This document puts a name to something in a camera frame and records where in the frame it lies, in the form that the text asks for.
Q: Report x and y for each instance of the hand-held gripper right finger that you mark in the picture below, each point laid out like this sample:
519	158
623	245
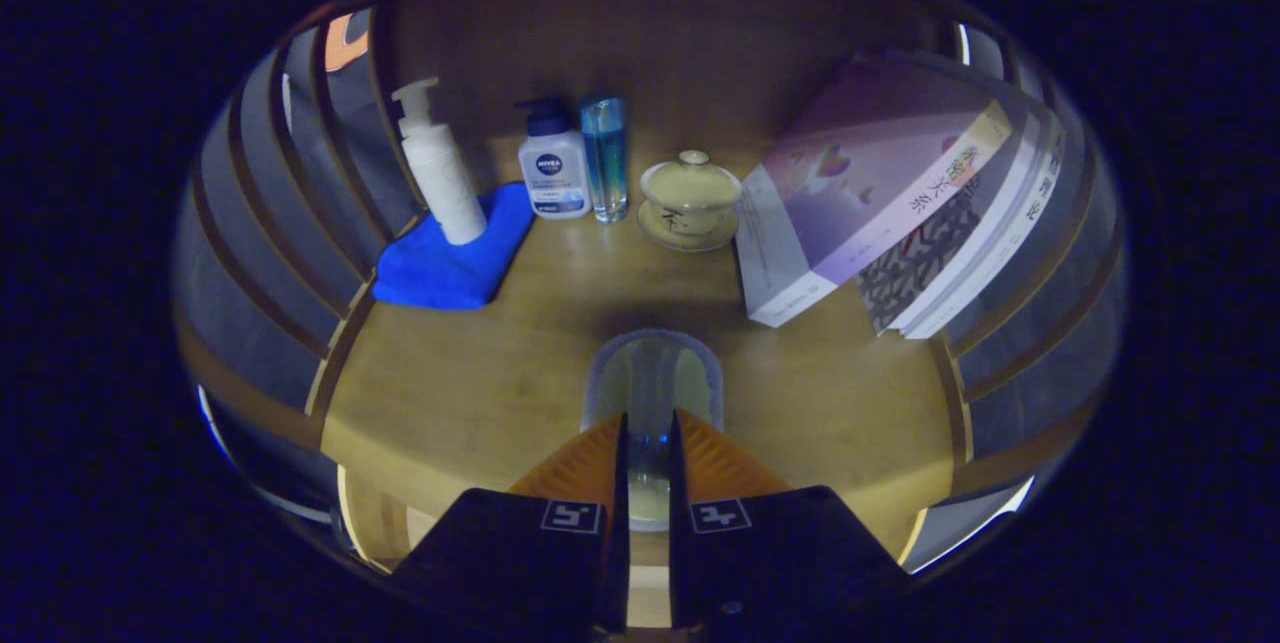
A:
780	553

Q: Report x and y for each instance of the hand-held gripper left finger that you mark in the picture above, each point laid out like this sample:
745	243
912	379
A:
520	553

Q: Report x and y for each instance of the grey round pad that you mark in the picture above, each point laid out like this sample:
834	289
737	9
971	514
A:
650	373

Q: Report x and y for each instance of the wooden countertop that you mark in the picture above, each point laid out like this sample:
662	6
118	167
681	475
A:
480	393

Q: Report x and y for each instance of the wooden cabinet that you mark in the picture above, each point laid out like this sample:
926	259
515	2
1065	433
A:
660	33

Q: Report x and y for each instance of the blue folded cloth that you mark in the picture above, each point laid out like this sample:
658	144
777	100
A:
450	265

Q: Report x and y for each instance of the beige lidded tea bowl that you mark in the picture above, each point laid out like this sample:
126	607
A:
690	198

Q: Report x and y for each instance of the white bottle blue cap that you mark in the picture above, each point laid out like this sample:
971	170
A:
553	173

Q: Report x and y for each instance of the white pump bottle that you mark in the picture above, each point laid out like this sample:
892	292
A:
442	175

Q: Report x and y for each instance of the purple book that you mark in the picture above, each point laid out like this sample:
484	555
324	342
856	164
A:
860	173

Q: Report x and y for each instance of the clear blue bottle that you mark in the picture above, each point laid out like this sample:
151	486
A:
606	160

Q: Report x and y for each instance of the plain white book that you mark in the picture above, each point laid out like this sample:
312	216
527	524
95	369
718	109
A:
1003	213

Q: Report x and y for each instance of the white book black lettering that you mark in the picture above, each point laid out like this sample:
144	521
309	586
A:
1042	191

